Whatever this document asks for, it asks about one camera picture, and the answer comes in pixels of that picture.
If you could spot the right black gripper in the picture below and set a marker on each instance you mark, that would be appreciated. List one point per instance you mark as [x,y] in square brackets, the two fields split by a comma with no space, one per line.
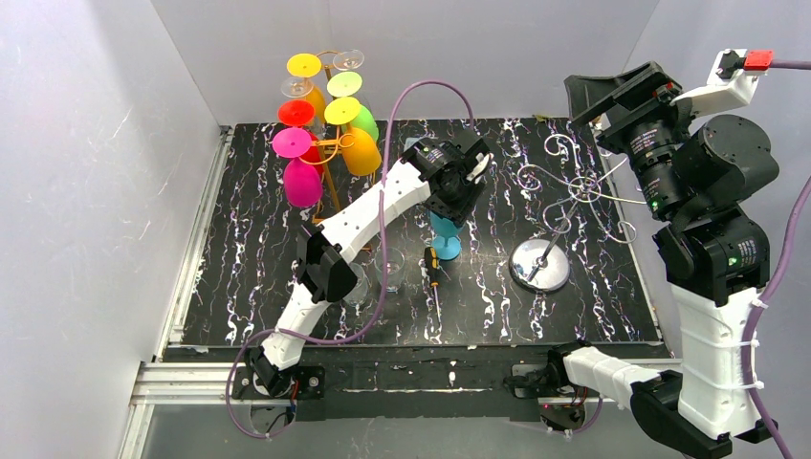
[631,94]

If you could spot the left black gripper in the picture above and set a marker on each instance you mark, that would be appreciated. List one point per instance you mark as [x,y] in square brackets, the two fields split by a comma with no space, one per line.
[452,207]

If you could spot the blue plastic wine glass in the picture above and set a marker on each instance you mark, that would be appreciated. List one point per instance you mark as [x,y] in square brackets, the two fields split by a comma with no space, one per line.
[446,242]

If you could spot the magenta plastic wine glass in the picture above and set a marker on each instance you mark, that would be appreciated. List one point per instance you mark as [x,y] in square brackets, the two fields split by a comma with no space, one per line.
[301,181]

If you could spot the red plastic wine glass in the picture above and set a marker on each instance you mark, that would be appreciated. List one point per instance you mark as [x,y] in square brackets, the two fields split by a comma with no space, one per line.
[301,113]

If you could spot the clear tumbler glass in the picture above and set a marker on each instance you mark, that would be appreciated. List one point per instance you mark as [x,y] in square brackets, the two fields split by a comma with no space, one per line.
[389,265]
[359,294]

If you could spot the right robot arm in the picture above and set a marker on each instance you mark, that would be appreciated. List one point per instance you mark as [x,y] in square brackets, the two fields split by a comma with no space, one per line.
[696,161]

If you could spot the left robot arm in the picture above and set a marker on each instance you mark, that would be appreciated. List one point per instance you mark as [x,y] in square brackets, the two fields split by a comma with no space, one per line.
[324,252]

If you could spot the orange plastic wine glass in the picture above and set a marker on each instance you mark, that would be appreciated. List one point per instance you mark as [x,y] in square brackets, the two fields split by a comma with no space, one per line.
[358,141]

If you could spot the green plastic wine glass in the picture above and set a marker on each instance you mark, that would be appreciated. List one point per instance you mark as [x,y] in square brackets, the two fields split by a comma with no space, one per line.
[351,89]

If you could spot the clear wine glass rear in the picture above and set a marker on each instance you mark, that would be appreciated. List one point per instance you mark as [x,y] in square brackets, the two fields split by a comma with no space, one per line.
[350,60]

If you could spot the clear wine glass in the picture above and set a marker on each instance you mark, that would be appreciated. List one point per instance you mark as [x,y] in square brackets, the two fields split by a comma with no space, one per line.
[296,87]
[350,60]

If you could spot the clear wine glass left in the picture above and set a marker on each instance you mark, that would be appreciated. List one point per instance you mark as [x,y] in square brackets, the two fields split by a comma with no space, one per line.
[296,87]

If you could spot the yellow foot orange glass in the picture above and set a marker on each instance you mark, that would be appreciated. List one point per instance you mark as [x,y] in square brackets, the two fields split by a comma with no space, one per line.
[309,65]

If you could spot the clear plastic compartment box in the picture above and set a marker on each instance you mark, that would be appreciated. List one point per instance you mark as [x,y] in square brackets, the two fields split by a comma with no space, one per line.
[409,142]

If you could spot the yellow black screwdriver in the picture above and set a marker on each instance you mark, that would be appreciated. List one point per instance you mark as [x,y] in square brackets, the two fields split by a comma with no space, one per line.
[432,268]

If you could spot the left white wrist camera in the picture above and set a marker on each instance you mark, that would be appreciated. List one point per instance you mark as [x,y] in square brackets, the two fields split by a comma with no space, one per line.
[483,164]

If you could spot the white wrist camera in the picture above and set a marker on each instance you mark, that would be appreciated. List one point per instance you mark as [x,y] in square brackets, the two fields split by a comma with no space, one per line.
[483,164]
[731,83]

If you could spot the gold wire glass rack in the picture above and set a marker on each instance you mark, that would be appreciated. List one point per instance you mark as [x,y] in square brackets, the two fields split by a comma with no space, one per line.
[328,144]

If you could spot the silver wire glass stand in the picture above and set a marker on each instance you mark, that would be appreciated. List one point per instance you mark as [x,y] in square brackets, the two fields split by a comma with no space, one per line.
[540,265]

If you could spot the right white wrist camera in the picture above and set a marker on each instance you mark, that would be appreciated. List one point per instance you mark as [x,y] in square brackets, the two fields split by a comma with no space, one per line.
[731,83]

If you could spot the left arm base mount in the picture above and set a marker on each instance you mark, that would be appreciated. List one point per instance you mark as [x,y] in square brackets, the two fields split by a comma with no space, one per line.
[273,406]

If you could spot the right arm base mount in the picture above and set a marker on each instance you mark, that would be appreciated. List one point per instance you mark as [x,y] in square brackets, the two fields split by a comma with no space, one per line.
[562,406]

